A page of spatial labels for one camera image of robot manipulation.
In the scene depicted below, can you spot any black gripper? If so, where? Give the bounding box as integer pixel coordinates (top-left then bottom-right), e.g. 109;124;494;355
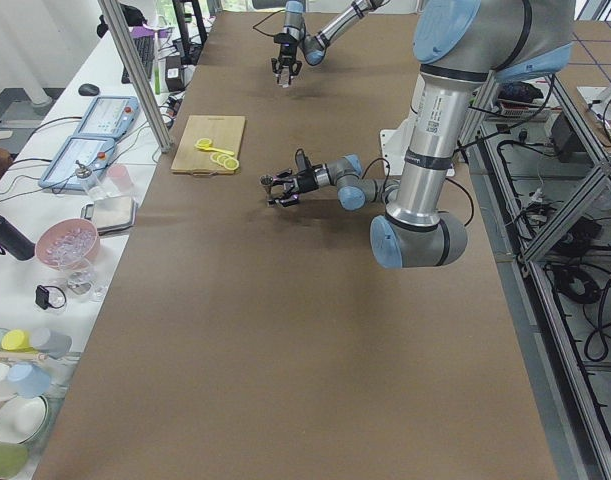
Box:
271;32;302;80
267;170;319;207

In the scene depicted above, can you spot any clear glass shaker cup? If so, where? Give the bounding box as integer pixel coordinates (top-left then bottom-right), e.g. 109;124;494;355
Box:
277;69;292;88

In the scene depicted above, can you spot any steel jigger measuring cup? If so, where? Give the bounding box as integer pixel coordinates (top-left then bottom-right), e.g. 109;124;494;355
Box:
259;175;275;206

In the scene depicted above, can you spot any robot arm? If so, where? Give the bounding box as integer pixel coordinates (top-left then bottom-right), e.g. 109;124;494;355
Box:
271;0;383;88
261;1;575;268

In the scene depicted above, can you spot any pink plastic cup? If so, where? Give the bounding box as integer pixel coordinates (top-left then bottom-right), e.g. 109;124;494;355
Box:
107;164;133;193

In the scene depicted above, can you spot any grey plastic cup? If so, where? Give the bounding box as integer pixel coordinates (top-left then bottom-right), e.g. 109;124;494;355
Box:
29;327;72;359

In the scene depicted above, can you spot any yellow plastic cup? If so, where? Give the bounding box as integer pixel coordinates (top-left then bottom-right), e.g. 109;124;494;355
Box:
1;329;33;352

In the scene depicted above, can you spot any blue plastic cup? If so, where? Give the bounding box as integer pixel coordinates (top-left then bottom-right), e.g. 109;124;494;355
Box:
7;362;51;398

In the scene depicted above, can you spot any bamboo cutting board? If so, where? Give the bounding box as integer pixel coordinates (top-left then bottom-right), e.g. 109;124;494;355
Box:
171;115;246;176

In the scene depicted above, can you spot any yellow plastic spoon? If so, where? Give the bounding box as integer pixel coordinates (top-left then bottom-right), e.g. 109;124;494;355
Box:
209;138;234;155

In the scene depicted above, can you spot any lemon slice on spoon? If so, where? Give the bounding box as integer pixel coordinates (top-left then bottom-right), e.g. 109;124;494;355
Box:
195;138;212;151

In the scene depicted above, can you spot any black keyboard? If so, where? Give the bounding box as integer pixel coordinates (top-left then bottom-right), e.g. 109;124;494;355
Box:
132;36;155;80

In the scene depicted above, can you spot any metal tray scale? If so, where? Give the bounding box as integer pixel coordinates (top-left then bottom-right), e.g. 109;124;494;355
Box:
81;196;138;235

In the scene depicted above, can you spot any upper blue teach pendant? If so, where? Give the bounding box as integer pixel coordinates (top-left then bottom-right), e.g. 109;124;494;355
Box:
75;96;139;140

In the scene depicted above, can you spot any blue teach pendant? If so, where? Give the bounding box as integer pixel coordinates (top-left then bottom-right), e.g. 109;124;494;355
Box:
75;96;139;140
38;135;116;191

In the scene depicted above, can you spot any lower blue teach pendant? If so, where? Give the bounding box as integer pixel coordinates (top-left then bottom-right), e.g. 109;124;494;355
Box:
38;135;116;191

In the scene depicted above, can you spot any black computer mouse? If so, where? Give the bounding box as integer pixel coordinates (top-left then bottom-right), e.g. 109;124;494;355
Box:
78;83;100;96

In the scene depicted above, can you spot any pink bowl with ice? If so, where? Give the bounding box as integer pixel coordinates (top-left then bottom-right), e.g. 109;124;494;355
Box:
35;218;100;269

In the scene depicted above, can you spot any clear wine glass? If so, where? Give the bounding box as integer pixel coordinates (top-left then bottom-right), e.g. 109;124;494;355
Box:
61;258;108;302

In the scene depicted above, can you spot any black smart watch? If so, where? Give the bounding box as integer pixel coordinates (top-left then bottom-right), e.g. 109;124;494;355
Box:
35;285;67;310

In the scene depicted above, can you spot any black water bottle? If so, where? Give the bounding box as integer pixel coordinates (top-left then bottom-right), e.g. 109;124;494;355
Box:
0;215;35;261

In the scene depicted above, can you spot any black power adapter box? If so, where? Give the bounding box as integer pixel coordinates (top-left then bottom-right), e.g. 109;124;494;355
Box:
550;113;589;164

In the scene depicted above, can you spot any green bowl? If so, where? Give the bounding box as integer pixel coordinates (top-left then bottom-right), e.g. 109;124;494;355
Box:
0;442;29;479

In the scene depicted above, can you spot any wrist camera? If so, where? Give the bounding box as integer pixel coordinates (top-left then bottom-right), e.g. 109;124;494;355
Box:
294;148;311;172

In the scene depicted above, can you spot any aluminium frame post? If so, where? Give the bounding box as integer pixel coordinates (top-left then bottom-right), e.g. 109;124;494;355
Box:
98;0;173;153

